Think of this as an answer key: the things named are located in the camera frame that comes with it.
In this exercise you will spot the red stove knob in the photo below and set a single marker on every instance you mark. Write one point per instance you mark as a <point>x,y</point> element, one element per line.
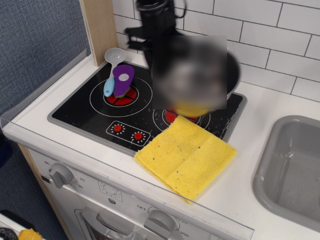
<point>138,136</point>
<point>118,128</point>

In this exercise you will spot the black toy stove top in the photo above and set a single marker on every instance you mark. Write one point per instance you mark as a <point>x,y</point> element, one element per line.
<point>89,113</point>

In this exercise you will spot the purple toy eggplant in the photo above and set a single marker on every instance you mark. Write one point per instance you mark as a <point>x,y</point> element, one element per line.
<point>123,75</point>

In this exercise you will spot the grey spoon blue handle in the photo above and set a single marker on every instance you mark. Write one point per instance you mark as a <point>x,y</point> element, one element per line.
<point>114,56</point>

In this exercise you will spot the grey oven knob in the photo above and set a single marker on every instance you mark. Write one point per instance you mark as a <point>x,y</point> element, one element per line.
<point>160,224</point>
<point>60,175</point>

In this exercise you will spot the grey plastic sink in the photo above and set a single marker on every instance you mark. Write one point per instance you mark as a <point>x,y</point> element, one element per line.
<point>287,179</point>

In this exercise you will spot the light wooden post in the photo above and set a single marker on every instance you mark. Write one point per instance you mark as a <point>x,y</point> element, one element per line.
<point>99,21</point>

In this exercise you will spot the white toy oven front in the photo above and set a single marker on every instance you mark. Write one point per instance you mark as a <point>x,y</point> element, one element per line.
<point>94,210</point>

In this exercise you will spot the grey right oven knob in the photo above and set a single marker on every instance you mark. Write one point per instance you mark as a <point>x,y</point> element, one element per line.
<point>160,224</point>

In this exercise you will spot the right red stove knob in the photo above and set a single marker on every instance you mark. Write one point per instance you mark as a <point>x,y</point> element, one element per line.
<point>138,136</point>

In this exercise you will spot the yellow toy food piece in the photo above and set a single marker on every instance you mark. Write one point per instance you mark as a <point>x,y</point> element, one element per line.
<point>192,113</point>

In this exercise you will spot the left red stove knob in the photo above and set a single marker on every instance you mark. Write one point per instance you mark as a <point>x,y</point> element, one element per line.
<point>118,128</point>

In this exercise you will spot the yellow folded cloth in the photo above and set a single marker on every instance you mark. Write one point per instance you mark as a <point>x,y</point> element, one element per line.
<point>185,157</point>

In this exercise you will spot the silver metal pan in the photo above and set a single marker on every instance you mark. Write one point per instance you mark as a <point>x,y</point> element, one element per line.
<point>233,74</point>

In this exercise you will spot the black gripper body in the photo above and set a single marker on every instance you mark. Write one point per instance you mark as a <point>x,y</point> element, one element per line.
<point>137,40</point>

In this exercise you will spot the grey left oven knob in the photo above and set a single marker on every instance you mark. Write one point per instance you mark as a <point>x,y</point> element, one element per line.
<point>60,175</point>

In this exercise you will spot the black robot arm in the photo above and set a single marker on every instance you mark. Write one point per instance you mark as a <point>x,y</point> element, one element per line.
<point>158,19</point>

